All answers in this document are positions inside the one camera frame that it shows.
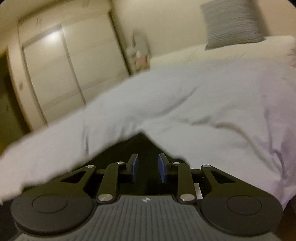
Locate cream sliding door wardrobe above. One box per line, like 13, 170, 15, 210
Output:
6, 8, 130, 133

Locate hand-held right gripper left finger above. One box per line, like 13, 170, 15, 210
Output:
60, 153, 139, 204

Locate black pants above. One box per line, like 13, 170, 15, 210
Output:
54, 132, 204, 200

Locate white pillow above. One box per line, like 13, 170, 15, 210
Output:
150, 35, 296, 70

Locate grey textured cushion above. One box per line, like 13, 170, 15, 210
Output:
200, 0, 265, 51

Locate white duvet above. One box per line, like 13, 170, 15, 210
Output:
0, 61, 296, 210

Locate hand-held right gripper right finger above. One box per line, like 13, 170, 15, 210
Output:
158, 153, 235, 204

